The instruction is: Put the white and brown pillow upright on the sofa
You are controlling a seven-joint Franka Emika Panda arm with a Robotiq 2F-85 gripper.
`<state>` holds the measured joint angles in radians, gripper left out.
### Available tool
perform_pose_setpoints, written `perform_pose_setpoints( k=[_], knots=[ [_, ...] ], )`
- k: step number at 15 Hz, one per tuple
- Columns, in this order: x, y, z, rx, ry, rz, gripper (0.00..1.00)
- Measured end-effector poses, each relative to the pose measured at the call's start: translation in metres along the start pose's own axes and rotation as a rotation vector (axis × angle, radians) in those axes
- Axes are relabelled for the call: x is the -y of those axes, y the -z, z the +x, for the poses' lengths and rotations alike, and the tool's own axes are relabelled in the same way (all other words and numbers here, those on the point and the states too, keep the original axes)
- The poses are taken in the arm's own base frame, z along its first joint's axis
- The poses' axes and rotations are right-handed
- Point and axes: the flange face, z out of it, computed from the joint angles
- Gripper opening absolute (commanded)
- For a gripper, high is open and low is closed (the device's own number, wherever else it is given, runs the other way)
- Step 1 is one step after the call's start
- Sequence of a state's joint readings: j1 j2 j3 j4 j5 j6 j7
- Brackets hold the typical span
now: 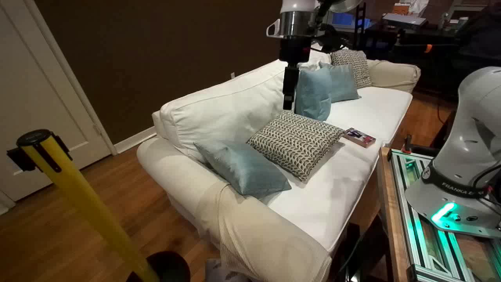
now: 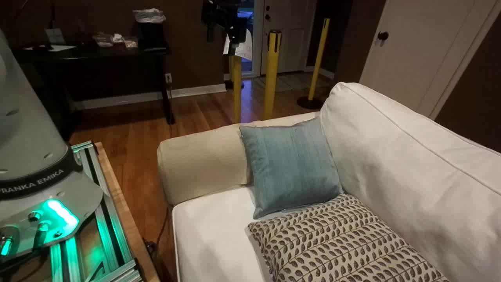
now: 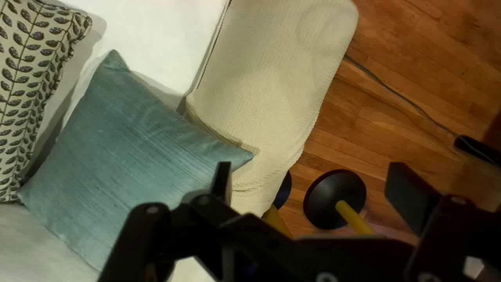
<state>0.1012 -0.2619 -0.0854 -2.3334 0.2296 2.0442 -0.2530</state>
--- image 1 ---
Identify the beige throw cloth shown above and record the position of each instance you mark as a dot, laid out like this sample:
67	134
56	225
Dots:
260	241

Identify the white baseboard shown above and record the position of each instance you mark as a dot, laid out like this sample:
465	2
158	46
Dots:
134	140

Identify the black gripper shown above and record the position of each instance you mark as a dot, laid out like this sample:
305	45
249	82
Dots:
294	51

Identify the yellow stanchion post black base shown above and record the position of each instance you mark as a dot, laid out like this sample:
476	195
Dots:
78	189

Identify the blue box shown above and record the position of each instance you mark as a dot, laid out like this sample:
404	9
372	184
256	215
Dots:
352	21

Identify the small red book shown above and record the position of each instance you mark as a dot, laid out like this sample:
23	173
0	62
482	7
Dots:
358	137

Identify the white and brown patterned pillow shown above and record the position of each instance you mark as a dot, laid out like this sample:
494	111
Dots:
294	143

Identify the white panel door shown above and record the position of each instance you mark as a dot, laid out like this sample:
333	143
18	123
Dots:
36	104

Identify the aluminium frame robot table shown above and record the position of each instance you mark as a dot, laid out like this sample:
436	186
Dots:
422	245

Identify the white sofa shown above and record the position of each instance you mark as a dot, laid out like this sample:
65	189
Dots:
333	194

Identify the large light blue satin pillow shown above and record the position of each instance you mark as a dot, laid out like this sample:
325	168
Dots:
244	170

